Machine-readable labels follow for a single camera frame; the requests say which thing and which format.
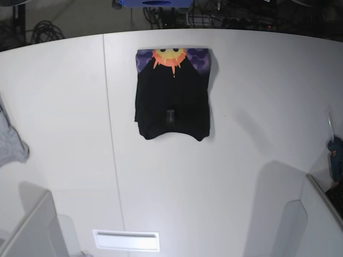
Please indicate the white cabinet left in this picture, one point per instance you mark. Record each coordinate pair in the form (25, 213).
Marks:
(38, 233)

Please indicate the blue glue gun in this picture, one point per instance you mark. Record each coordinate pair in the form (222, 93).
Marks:
(335, 148)

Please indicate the black keyboard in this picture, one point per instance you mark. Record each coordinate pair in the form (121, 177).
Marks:
(335, 196)

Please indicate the black T-shirt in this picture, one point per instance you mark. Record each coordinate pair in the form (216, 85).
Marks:
(172, 92)

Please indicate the white partition right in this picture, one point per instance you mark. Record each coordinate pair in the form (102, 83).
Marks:
(312, 225)

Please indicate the white table slot plate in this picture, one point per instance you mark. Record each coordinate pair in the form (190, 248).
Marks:
(127, 241)

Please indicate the blue plastic box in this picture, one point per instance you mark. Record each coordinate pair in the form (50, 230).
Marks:
(156, 3)

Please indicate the clear glue stick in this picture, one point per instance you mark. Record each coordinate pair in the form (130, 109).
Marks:
(330, 126)

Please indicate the grey cloth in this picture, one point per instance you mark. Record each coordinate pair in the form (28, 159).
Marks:
(13, 148)

